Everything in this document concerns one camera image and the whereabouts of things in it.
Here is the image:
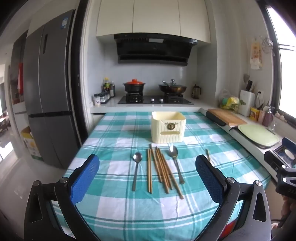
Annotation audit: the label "small steel spoon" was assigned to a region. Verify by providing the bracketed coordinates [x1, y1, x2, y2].
[132, 152, 142, 192]

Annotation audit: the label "large steel spoon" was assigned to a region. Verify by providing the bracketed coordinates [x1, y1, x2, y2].
[169, 145, 185, 184]

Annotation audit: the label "person's right hand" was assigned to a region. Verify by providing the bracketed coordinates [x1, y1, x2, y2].
[281, 196, 296, 218]

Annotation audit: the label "light green cutting board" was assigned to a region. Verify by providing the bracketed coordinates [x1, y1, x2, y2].
[237, 124, 280, 149]

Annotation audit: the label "wooden cutting board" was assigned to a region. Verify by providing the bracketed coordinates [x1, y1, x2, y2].
[208, 109, 247, 126]

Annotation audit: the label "white knife block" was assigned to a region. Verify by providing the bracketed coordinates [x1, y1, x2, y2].
[238, 90, 255, 117]

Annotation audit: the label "cardboard box on floor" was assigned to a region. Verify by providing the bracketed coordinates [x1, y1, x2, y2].
[21, 126, 43, 161]

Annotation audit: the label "plastic bag with produce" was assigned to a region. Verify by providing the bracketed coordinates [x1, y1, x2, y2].
[218, 89, 239, 113]

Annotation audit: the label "teal white plaid tablecloth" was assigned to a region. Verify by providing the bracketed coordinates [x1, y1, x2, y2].
[51, 111, 272, 241]

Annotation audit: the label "cream plastic utensil holder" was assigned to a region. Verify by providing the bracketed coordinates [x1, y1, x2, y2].
[151, 111, 187, 144]

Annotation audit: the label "white spice shaker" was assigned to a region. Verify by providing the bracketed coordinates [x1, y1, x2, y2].
[93, 93, 101, 106]

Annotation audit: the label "spice jar rack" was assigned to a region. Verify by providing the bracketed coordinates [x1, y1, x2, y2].
[99, 91, 110, 104]

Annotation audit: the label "wok with glass lid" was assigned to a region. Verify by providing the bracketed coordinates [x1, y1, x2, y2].
[159, 79, 187, 94]

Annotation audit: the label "black glass gas cooktop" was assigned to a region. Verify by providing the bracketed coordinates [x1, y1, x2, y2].
[118, 93, 193, 105]

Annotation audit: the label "sauce bottles cluster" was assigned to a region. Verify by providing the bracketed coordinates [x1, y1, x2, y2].
[101, 77, 115, 98]

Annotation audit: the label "black pot with red lid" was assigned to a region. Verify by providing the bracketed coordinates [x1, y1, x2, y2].
[123, 79, 145, 93]

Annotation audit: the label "grey double-door refrigerator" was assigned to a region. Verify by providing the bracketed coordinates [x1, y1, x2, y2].
[23, 9, 79, 169]

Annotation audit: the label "white upper cabinets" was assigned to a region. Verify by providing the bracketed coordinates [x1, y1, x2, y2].
[96, 1, 211, 44]

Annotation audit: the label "black range hood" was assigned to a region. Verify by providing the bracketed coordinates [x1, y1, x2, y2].
[114, 33, 198, 66]

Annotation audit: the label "hanging wall calendar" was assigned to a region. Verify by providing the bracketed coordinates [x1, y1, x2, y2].
[249, 38, 263, 70]

